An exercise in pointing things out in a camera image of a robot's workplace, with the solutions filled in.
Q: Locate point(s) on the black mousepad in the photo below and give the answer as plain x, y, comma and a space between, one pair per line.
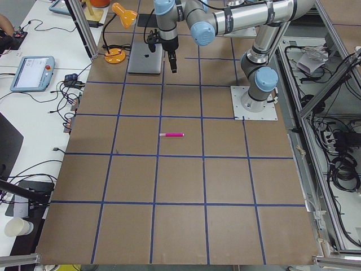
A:
147, 20

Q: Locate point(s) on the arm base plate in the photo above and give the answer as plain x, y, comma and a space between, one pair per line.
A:
245, 108

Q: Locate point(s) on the black power adapter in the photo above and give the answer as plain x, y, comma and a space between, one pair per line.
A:
94, 24

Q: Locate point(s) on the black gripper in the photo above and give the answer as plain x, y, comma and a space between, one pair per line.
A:
171, 44

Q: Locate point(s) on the white paper cup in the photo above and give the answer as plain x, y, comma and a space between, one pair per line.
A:
18, 227

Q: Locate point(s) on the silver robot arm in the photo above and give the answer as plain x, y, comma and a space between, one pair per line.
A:
269, 16

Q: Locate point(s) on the orange desk lamp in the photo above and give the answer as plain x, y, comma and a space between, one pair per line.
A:
116, 43

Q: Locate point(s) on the pink pen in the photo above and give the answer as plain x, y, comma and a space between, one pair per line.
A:
171, 134

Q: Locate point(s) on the wooden stand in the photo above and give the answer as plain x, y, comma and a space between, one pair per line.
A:
92, 13

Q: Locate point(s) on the silver closed laptop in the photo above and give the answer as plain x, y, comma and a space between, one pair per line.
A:
143, 61

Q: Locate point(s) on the orange cylindrical container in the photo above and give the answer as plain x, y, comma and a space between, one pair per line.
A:
100, 3

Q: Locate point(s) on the blue teach pendant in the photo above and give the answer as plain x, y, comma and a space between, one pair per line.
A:
59, 7
33, 74

